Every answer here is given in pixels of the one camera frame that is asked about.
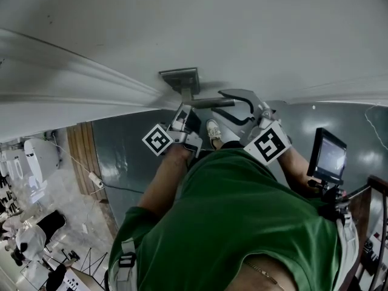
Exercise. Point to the person's leg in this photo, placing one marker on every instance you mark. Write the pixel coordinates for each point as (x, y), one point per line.
(225, 144)

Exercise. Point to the small black monitor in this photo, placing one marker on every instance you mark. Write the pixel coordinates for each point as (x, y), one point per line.
(329, 156)

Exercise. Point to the white power strip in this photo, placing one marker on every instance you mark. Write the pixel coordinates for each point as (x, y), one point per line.
(96, 180)

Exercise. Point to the white oval-topped robot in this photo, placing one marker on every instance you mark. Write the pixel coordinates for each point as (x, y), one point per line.
(41, 165)

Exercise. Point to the folding table with black legs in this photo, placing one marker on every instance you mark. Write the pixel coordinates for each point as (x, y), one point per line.
(91, 262)

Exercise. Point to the white door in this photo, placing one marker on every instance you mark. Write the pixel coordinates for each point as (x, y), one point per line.
(212, 26)

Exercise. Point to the person's left forearm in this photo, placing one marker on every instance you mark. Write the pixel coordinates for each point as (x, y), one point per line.
(163, 180)

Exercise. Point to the wooden ramp board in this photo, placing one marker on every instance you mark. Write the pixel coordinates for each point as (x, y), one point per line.
(86, 159)

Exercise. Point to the white dotted box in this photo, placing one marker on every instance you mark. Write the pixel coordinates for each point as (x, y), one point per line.
(72, 284)

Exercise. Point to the brown wooden furniture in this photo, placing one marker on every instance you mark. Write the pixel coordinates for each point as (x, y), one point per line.
(376, 211)

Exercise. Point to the person's neck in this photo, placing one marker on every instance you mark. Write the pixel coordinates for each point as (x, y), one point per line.
(266, 283)

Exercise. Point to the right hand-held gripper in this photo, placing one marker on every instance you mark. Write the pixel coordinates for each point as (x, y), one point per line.
(268, 144)

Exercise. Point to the person's green shirt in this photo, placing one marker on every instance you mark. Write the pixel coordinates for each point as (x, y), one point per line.
(227, 223)

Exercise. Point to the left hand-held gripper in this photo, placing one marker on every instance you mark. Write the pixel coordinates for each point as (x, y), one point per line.
(157, 140)

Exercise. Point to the person's right forearm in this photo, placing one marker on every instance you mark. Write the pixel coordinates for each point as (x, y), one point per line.
(298, 171)

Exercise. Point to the white rounded machine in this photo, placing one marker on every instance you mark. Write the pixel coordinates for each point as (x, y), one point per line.
(12, 165)

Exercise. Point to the person's white sneaker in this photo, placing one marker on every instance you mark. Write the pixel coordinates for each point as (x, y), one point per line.
(214, 129)

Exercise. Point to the black monitor mount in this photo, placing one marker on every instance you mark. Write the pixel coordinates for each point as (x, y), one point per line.
(332, 196)

